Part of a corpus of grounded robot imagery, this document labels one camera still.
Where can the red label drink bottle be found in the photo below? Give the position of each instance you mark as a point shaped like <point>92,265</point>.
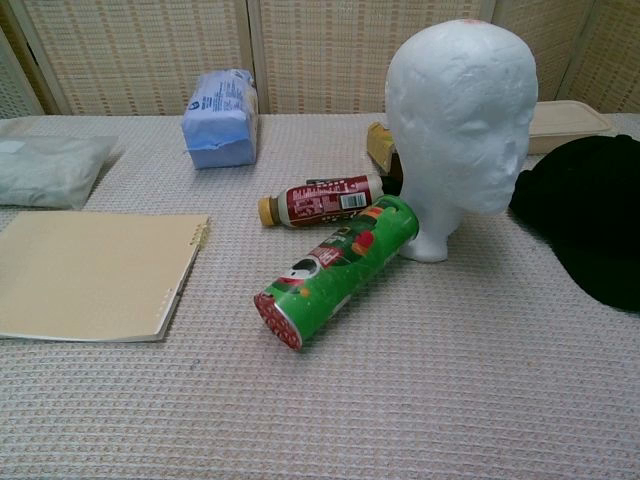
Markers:
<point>325,200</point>

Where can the black cap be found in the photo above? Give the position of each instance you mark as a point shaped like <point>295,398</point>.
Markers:
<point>590,210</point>

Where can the woven folding screen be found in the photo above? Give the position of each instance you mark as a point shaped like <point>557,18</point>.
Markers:
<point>150,55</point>

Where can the grey plastic bag package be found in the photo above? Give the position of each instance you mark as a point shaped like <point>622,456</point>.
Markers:
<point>45,170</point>

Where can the green Pringles can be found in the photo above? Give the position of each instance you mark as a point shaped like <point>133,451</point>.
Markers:
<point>340,270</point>

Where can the beige spiral notebook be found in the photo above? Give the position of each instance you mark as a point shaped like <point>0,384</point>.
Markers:
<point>95,270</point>

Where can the white foam mannequin head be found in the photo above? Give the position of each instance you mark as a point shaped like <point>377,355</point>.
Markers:
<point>450,110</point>

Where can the blue tissue pack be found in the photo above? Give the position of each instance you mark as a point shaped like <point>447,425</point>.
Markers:
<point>222,125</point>

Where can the yellow brown box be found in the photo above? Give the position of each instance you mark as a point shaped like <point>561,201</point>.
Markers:
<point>381,145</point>

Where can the white waffle tablecloth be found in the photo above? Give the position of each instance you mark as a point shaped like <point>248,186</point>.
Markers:
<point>320,390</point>

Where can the beige lidded food container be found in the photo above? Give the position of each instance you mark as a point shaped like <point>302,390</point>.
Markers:
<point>565,125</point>

